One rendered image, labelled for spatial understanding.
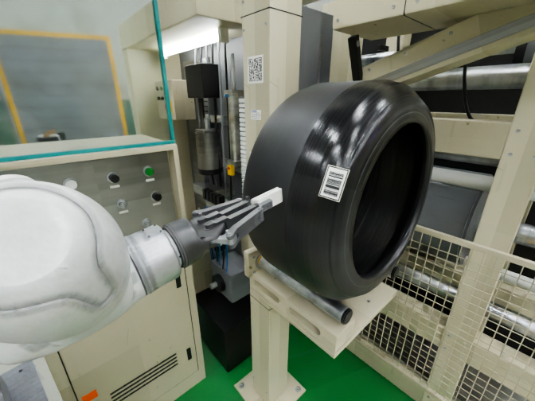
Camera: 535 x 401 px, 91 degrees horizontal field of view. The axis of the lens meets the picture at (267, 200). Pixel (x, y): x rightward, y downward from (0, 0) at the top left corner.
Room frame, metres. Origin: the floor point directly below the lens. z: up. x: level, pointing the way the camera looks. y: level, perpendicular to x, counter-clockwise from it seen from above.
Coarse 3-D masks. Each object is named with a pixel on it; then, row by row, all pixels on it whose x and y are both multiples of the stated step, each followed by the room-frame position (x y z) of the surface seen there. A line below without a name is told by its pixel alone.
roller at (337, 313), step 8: (264, 264) 0.74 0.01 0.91; (272, 272) 0.71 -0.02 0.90; (280, 272) 0.69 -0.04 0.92; (280, 280) 0.68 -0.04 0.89; (288, 280) 0.66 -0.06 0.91; (296, 288) 0.63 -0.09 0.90; (304, 288) 0.61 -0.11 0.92; (304, 296) 0.60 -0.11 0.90; (312, 296) 0.59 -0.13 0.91; (320, 296) 0.58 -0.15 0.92; (320, 304) 0.56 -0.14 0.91; (328, 304) 0.55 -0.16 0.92; (336, 304) 0.54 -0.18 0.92; (328, 312) 0.54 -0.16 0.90; (336, 312) 0.53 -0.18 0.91; (344, 312) 0.52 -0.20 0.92; (352, 312) 0.53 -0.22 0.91; (344, 320) 0.51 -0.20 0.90
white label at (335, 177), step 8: (328, 168) 0.47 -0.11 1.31; (336, 168) 0.46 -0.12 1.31; (328, 176) 0.46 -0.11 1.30; (336, 176) 0.46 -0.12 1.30; (344, 176) 0.45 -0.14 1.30; (328, 184) 0.46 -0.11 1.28; (336, 184) 0.45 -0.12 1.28; (344, 184) 0.45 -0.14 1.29; (320, 192) 0.46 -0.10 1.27; (328, 192) 0.45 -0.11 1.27; (336, 192) 0.44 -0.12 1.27; (336, 200) 0.44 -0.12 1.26
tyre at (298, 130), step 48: (336, 96) 0.59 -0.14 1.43; (384, 96) 0.57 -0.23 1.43; (288, 144) 0.55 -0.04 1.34; (336, 144) 0.49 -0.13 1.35; (384, 144) 0.52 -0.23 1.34; (432, 144) 0.72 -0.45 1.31; (288, 192) 0.50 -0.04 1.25; (384, 192) 0.89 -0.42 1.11; (288, 240) 0.48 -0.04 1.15; (336, 240) 0.45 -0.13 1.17; (384, 240) 0.79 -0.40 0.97; (336, 288) 0.48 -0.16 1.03
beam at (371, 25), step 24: (336, 0) 0.99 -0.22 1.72; (360, 0) 0.93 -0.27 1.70; (384, 0) 0.87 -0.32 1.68; (408, 0) 0.82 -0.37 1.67; (432, 0) 0.78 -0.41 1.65; (456, 0) 0.74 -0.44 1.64; (480, 0) 0.71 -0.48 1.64; (504, 0) 0.71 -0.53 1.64; (528, 0) 0.71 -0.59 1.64; (336, 24) 0.99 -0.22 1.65; (360, 24) 0.93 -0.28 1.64; (384, 24) 0.92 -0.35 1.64; (408, 24) 0.92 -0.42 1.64; (432, 24) 0.92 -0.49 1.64
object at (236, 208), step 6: (246, 198) 0.47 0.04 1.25; (234, 204) 0.46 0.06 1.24; (240, 204) 0.45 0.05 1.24; (246, 204) 0.46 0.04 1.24; (228, 210) 0.44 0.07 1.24; (234, 210) 0.44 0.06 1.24; (204, 216) 0.41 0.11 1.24; (210, 216) 0.41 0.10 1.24; (216, 216) 0.42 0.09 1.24; (198, 222) 0.40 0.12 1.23; (204, 222) 0.40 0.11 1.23
